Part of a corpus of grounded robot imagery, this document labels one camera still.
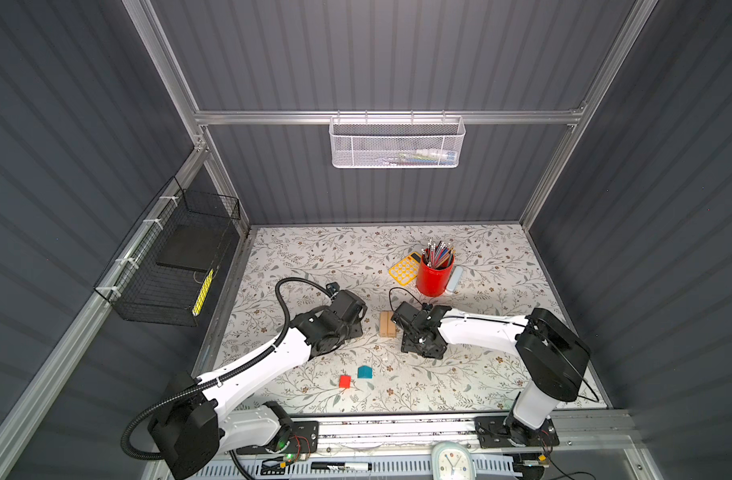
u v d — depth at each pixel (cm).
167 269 72
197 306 66
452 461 68
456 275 101
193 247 75
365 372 84
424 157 91
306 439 72
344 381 83
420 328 67
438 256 96
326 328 58
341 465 69
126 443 39
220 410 41
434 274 91
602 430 77
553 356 48
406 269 105
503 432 74
